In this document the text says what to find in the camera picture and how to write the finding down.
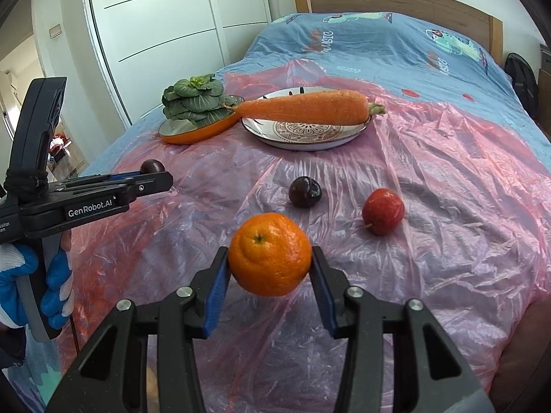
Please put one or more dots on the black backpack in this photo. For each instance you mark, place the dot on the black backpack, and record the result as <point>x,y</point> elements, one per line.
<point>521,81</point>

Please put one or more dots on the blue printed blanket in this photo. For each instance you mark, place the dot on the blue printed blanket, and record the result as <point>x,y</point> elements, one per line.
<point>379,43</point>

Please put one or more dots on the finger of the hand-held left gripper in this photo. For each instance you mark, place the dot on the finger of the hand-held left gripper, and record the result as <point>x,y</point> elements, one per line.
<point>125,175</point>
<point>155,183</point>

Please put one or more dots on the large orange carrot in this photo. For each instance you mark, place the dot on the large orange carrot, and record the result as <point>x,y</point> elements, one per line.
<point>305,105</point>

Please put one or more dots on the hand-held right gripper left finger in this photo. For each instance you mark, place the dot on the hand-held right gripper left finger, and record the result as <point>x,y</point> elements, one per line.
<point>217,292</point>

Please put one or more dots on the pink plastic sheet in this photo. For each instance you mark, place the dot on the pink plastic sheet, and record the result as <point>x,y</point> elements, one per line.
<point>409,275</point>

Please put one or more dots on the large bumpy orange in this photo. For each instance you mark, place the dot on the large bumpy orange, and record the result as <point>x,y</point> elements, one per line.
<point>270,254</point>

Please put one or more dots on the orange shallow pan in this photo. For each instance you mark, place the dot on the orange shallow pan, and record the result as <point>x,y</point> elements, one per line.
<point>193,132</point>

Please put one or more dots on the dark purple plum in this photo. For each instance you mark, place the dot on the dark purple plum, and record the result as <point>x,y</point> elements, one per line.
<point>153,166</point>
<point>304,192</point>

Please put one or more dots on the small red apple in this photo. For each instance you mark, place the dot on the small red apple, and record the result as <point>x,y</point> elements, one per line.
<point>383,211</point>

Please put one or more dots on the white patterned plate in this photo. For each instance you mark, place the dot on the white patterned plate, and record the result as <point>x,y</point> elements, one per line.
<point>305,134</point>

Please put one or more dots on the green bok choy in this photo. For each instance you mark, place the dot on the green bok choy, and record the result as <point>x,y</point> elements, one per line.
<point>193,99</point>

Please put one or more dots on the white wall switch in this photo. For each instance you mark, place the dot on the white wall switch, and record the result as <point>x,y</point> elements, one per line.
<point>55,31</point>

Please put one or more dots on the person's left hand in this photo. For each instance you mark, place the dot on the person's left hand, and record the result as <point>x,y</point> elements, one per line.
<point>58,284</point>

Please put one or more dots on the white wardrobe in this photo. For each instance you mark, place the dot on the white wardrobe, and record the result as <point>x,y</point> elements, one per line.
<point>172,30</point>

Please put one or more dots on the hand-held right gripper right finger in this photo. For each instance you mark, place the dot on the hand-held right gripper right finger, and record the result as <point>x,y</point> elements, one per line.
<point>323,292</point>

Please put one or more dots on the wooden headboard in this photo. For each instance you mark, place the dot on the wooden headboard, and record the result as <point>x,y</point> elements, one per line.
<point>387,0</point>

